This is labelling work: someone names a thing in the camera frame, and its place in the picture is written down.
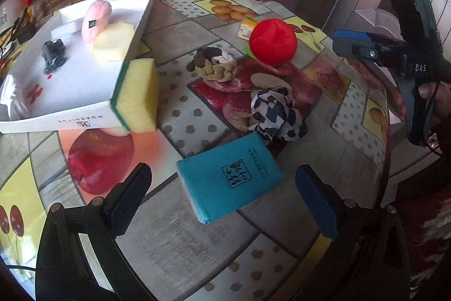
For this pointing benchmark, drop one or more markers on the yellow green scrub sponge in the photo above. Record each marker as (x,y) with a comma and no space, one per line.
(136,95)

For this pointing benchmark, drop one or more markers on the white cloth in tray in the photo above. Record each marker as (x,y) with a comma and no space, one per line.
(13,99)

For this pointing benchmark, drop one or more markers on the black white patterned scrunchie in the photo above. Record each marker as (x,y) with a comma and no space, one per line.
(274,116)

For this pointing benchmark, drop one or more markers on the brown white braided scrunchie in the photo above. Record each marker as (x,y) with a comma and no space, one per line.
(213,64)

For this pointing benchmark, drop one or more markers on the red plush apple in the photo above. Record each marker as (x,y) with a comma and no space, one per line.
(273,42)

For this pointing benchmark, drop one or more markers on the white cardboard box tray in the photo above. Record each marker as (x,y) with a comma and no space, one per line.
(78,94)

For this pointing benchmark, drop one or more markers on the white foam block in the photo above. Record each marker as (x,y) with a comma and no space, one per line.
(66,29)

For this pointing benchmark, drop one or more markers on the teal tissue pack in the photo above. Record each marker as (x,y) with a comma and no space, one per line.
(227,177)

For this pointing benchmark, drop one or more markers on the blue grey braided scrunchie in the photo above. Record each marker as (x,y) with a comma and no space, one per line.
(53,53)

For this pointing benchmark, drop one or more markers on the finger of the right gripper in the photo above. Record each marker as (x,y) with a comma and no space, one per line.
(358,49)
(351,35)

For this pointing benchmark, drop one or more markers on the person's right hand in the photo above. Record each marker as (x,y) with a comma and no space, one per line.
(441,102)

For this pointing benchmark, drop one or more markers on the pink plush peach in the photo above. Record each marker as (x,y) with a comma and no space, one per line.
(96,20)

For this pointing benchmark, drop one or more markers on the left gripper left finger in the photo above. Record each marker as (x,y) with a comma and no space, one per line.
(107,218)

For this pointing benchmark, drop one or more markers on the pale yellow octagonal sponge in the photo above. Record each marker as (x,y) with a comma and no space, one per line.
(113,43)

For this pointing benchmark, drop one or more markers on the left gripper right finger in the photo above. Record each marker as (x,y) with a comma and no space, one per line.
(332,217)

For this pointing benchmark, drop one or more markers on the fruit pattern tablecloth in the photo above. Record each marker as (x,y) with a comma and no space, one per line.
(265,250)

